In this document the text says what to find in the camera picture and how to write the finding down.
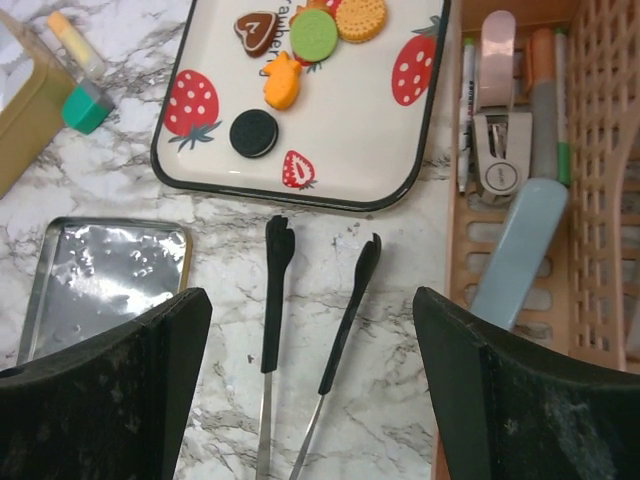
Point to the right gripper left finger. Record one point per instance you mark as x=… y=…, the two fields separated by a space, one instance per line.
x=114 y=406

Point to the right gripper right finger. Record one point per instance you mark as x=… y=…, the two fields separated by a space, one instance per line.
x=507 y=408

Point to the gold cookie tin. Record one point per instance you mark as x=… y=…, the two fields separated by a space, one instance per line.
x=34 y=87

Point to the black sandwich cookie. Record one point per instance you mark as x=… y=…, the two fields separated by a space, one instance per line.
x=254 y=133

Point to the orange fish cookie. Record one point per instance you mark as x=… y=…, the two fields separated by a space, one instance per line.
x=283 y=81

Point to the green round cookie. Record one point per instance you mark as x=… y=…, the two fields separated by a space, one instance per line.
x=313 y=35

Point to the peach file organizer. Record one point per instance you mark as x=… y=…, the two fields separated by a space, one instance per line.
x=576 y=304

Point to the tin lid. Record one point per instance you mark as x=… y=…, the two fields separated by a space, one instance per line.
x=94 y=274

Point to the light blue stapler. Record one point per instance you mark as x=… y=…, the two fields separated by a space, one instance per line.
x=529 y=228

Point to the grey orange pen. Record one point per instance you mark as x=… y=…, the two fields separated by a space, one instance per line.
x=541 y=52

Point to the strawberry tray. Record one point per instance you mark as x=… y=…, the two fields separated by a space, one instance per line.
x=353 y=139

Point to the black white marker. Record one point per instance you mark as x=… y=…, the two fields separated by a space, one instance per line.
x=465 y=114

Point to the pink tape dispenser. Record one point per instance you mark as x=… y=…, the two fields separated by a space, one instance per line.
x=494 y=86

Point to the green white marker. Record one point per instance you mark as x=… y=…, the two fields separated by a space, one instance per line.
x=563 y=148

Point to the brown heart cookie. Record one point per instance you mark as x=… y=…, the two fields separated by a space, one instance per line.
x=256 y=31

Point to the orange round cookie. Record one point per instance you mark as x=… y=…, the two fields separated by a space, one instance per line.
x=359 y=21

